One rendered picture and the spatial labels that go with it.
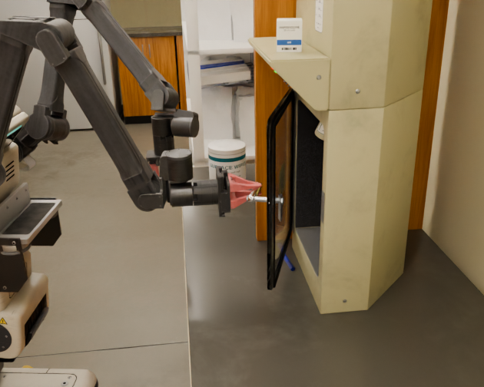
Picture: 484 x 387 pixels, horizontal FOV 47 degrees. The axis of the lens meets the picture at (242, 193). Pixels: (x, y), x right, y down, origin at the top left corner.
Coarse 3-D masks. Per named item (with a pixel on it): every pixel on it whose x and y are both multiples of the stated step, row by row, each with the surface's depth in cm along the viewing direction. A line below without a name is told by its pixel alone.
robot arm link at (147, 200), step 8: (168, 152) 121; (176, 152) 121; (184, 152) 121; (160, 160) 120; (168, 160) 119; (176, 160) 118; (184, 160) 119; (160, 168) 120; (168, 168) 120; (176, 168) 119; (184, 168) 120; (192, 168) 122; (160, 176) 121; (168, 176) 121; (176, 176) 120; (184, 176) 120; (192, 176) 122; (160, 184) 121; (160, 192) 121; (144, 200) 121; (152, 200) 121; (160, 200) 121; (144, 208) 122; (152, 208) 122; (160, 208) 122
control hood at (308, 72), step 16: (256, 48) 118; (272, 48) 115; (304, 48) 114; (272, 64) 102; (288, 64) 103; (304, 64) 103; (320, 64) 104; (288, 80) 104; (304, 80) 104; (320, 80) 105; (304, 96) 106; (320, 96) 106
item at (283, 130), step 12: (276, 108) 117; (288, 108) 131; (288, 120) 132; (276, 132) 116; (288, 132) 134; (276, 144) 118; (288, 144) 135; (276, 156) 119; (288, 156) 136; (276, 168) 120; (288, 168) 138; (276, 180) 121; (288, 180) 140; (276, 192) 122; (288, 192) 141; (276, 204) 123; (288, 204) 143; (276, 216) 125; (288, 216) 144; (276, 228) 126; (288, 228) 146; (276, 240) 127; (276, 252) 128; (276, 264) 130
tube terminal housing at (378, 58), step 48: (336, 0) 99; (384, 0) 100; (432, 0) 115; (336, 48) 103; (384, 48) 104; (336, 96) 106; (384, 96) 107; (336, 144) 110; (384, 144) 113; (336, 192) 114; (384, 192) 118; (336, 240) 119; (384, 240) 125; (336, 288) 123; (384, 288) 132
